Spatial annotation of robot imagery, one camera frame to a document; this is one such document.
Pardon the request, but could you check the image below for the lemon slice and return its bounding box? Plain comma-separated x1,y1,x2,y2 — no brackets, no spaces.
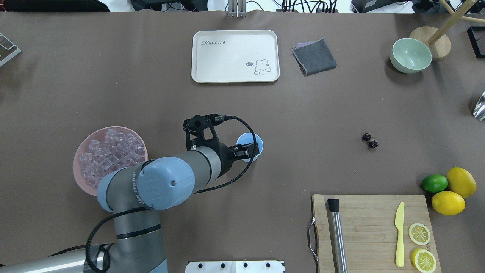
408,223,431,245
411,248,438,273

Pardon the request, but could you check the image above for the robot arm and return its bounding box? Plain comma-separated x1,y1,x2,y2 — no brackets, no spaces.
1,141,260,273

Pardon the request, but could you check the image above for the black gripper camera mount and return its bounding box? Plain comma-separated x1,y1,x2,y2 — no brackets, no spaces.
183,114,226,152

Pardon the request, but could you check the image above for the whole lemon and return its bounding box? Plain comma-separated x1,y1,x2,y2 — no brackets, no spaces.
446,166,477,199
431,191,466,216

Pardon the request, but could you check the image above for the white wire cup rack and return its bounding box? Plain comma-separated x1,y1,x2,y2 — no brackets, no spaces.
0,33,21,67

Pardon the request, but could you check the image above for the aluminium frame post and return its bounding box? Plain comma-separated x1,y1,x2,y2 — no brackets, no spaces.
227,0,247,18

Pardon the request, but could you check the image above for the wooden cutting board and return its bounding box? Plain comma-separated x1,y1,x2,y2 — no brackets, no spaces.
312,194,438,273

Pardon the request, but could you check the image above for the steel muddler black tip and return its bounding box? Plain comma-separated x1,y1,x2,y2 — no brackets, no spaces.
327,199,348,273

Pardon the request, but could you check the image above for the mint green bowl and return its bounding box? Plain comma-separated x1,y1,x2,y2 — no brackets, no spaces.
390,38,432,74

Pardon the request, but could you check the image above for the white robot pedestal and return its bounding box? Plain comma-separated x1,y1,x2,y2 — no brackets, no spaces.
185,260,285,273

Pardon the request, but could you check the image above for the light blue cup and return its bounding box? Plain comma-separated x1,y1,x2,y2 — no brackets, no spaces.
236,132,264,162

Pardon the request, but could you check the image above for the dark cherry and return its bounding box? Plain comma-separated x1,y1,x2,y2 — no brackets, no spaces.
367,140,379,149
361,133,373,142

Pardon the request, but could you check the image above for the metal ice scoop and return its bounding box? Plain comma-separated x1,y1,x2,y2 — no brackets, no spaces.
472,92,485,121

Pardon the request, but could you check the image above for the pink bowl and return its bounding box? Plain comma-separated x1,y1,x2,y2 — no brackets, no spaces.
73,126,149,196

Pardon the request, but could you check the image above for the black glass tray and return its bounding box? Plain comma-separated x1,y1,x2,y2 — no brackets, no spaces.
466,26,485,58

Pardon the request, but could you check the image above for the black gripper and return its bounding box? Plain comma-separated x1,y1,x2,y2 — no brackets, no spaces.
212,142,256,177

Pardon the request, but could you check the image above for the cream rabbit tray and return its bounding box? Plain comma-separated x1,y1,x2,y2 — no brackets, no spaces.
191,30,280,83

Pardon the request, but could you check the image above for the green lime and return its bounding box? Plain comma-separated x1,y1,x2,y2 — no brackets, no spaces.
421,174,449,194

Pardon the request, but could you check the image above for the yellow plastic knife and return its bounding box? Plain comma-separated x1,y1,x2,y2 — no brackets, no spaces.
394,202,405,268

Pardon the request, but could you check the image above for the grey folded cloth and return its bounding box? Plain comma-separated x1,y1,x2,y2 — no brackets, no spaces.
292,38,337,76

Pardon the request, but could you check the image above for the wooden cup tree stand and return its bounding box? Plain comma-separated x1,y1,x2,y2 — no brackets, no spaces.
409,0,484,61

